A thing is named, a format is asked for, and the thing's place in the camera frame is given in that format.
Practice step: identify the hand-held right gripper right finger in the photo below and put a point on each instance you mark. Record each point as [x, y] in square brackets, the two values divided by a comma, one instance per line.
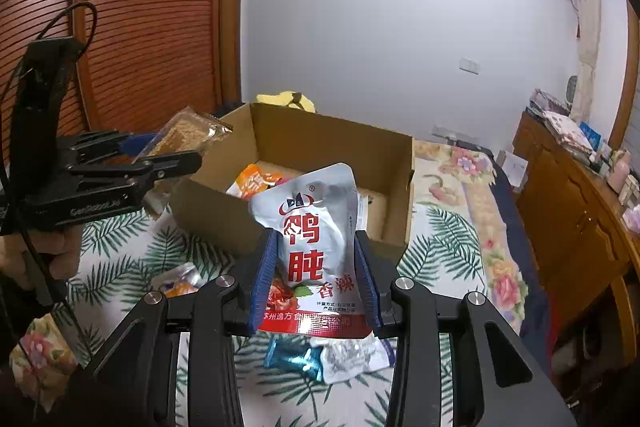
[367, 287]

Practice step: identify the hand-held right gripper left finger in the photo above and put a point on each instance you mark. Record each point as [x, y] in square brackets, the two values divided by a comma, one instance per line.
[262, 287]

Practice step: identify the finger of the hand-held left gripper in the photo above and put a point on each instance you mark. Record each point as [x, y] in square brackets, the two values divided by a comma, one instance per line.
[132, 142]
[170, 164]

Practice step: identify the brown cake packet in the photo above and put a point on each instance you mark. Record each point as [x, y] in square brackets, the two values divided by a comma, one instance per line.
[182, 134]

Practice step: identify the brown cardboard box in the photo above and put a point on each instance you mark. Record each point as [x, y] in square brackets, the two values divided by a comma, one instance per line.
[210, 217]

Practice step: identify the silver pouch with red print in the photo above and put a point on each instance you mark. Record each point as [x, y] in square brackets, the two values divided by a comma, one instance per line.
[310, 217]

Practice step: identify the person's left hand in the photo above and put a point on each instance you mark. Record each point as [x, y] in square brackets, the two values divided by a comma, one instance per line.
[57, 252]

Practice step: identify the blue wrapped candy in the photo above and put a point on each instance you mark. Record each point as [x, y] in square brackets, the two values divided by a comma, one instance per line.
[290, 359]

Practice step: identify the silver and orange snack packet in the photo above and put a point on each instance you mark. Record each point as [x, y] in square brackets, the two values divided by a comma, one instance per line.
[175, 279]

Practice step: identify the leaf-print blanket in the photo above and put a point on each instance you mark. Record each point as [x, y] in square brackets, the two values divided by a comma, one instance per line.
[300, 402]

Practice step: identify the floral blanket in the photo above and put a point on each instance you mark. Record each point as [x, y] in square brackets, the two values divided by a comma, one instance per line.
[470, 217]

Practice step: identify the yellow cloth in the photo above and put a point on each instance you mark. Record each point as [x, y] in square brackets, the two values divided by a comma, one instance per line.
[280, 99]

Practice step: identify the wooden slatted wardrobe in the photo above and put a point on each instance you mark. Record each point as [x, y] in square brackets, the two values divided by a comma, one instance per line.
[150, 7]

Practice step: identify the dark blue bedspread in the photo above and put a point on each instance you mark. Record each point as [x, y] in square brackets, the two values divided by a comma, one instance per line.
[525, 267]

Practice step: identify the white paper box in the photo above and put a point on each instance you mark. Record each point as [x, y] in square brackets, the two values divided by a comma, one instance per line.
[511, 169]

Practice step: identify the wooden sideboard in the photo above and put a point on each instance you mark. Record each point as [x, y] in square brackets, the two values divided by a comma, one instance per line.
[565, 217]

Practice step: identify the folded floral cloth stack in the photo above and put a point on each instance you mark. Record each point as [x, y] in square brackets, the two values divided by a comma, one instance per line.
[557, 119]

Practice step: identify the blue packet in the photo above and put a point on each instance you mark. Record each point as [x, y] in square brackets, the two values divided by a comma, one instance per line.
[590, 134]

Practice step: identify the purple tissue pack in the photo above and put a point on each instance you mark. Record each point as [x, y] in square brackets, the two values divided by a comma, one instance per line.
[634, 217]

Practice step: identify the pink thermos jug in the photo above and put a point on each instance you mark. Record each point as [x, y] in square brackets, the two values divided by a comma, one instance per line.
[619, 164]

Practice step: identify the small white fan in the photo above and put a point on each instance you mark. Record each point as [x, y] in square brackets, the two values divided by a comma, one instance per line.
[572, 92]

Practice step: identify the pale patterned curtain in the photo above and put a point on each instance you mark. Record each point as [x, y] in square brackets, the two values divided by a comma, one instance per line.
[585, 32]

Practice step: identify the white wall switch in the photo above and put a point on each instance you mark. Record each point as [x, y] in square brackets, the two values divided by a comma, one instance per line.
[469, 66]

